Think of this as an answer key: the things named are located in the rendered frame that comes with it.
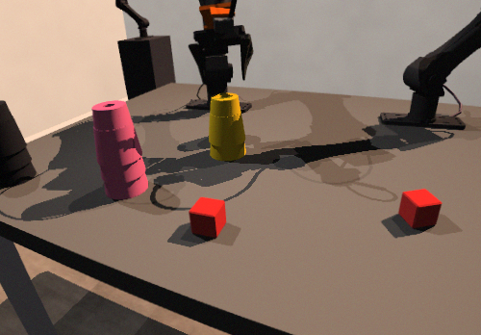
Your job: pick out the red cube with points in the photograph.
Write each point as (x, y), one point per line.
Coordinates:
(419, 208)
(207, 217)

